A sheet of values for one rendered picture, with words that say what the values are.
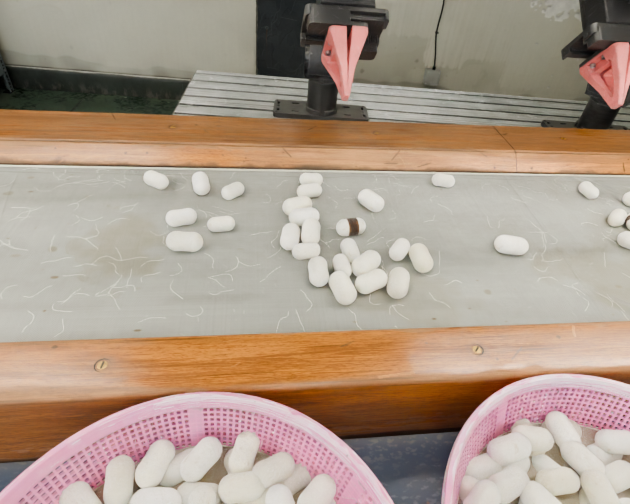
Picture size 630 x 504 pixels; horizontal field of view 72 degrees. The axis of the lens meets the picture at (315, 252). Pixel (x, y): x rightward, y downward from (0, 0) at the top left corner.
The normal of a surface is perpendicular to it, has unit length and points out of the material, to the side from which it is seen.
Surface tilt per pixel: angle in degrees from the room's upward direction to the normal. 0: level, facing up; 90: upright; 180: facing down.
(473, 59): 91
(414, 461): 0
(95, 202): 0
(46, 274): 0
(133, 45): 90
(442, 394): 90
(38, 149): 45
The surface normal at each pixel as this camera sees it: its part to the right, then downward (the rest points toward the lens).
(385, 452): 0.08, -0.75
